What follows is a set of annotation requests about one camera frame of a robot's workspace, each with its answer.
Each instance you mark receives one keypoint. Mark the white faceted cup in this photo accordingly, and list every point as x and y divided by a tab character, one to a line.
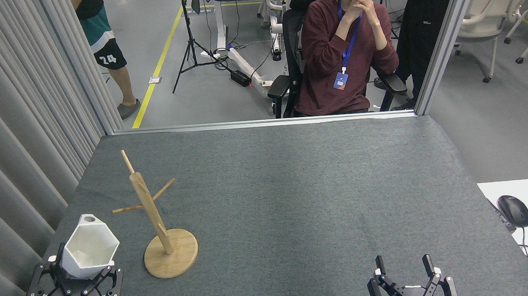
90	248

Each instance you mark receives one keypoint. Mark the seated person's right forearm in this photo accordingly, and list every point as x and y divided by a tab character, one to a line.
324	46

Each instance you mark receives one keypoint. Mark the wooden cup rack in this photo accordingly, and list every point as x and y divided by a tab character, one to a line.
171	256

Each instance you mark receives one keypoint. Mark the seated person's right hand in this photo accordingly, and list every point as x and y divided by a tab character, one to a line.
347	16

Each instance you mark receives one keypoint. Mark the seated person's left hand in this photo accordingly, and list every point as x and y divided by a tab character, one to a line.
368	6

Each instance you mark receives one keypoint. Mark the black flat device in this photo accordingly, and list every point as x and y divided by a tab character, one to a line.
502	217

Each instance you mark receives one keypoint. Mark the black computer mouse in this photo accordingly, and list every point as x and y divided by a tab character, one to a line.
513	210

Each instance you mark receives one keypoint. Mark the white floor socket plate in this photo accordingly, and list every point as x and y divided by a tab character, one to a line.
155	80

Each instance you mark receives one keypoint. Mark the blue and white badge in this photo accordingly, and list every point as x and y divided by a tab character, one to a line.
340	81

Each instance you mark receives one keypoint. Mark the standing person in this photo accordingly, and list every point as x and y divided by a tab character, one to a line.
103	47
418	26

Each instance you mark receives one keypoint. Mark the seated person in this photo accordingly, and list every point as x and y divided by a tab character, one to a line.
323	69

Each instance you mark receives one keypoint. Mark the black office chair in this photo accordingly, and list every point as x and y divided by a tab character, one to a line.
289	72

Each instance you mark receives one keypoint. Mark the white power strip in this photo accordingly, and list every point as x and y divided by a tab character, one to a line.
208	55

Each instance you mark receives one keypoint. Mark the black tripod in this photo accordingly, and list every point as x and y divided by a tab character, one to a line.
189	32

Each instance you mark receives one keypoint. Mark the white armchair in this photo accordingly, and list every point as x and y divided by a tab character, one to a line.
491	6

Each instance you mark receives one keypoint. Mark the white desk with dark top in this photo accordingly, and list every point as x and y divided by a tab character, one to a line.
220	25

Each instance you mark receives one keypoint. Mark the white stand on wheels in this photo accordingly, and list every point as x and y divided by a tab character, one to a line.
275	26

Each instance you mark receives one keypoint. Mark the silver aluminium post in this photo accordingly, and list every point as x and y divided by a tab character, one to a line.
77	63
447	37

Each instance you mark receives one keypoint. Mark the silver table rail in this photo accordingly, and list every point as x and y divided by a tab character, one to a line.
244	124

